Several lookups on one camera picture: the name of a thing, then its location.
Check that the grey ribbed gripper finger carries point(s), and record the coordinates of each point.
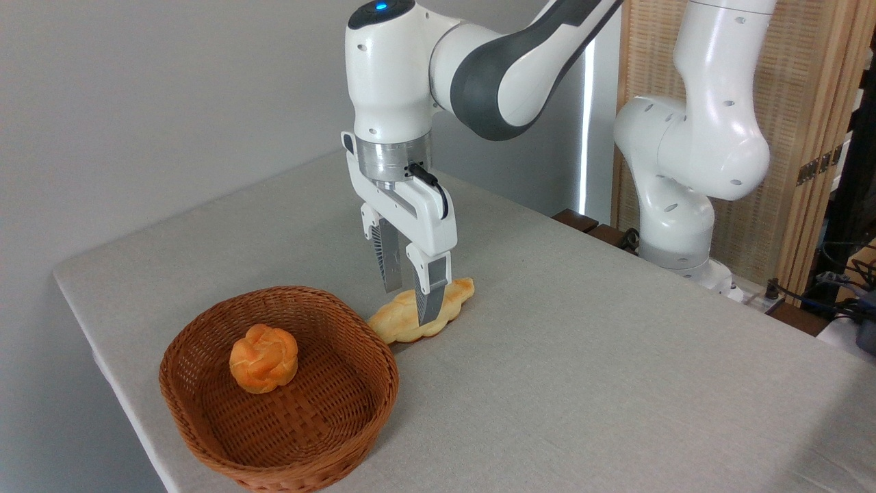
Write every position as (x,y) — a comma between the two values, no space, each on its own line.
(391,263)
(430,294)

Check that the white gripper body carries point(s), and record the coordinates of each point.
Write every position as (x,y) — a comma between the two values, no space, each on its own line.
(428,219)

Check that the long braided bread loaf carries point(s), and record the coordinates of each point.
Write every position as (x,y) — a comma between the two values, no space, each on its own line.
(397,325)

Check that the white Franka Panda arm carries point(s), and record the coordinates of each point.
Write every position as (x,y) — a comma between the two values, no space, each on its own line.
(390,68)

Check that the round orange knotted bread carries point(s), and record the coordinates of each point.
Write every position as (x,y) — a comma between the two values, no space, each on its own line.
(263,359)

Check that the brown wicker basket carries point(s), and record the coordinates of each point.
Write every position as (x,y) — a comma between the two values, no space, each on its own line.
(308,424)

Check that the grey tablecloth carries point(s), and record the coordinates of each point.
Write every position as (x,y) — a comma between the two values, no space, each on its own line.
(547,356)

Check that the dark brown wooden block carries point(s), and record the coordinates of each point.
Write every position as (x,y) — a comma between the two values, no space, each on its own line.
(575,220)
(610,236)
(797,318)

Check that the dark metal screen hinge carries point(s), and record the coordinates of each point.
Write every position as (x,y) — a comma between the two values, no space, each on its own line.
(818,164)

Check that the black vertical stand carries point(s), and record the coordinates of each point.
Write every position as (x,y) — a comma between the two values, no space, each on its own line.
(852,192)

